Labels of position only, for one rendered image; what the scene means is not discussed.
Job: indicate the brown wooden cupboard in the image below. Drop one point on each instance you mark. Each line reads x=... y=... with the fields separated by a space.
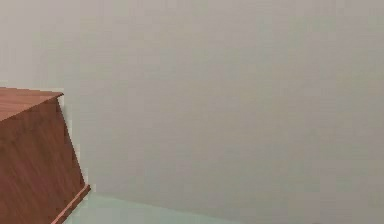
x=33 y=156

